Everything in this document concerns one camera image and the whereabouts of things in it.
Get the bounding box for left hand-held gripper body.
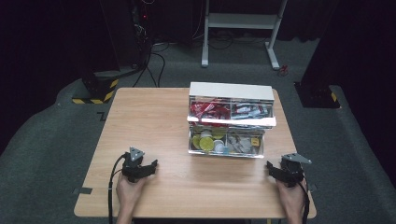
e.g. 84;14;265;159
121;147;150;184

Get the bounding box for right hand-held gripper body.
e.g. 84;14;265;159
279;152;312;189

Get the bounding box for pile of silver stick packets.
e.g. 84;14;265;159
231;102;271;120

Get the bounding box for clear organizer box white lid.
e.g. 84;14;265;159
186;81;277;159

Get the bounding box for person's right hand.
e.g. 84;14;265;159
276;178;307;217

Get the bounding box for person's left hand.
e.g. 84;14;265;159
115;175;148;217

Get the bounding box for clear plastic packets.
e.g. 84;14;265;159
227;133;253;154

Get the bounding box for large green capsule cup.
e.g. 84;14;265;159
199;136;215;152

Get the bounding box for pile of red stick packets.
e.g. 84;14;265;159
190;99;232;128

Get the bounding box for black yellow striped stand base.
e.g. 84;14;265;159
72;69;120;105

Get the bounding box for dark equipment rack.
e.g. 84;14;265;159
130;0;154;67

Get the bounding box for white metal stand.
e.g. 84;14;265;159
201;0;289;70

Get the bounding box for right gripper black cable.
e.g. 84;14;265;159
298;179;311;224

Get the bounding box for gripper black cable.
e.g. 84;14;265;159
107;153;129;224
298;179;311;224

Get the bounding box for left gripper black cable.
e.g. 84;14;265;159
107;153;129;224

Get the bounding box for black floor cables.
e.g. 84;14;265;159
132;43;171;89

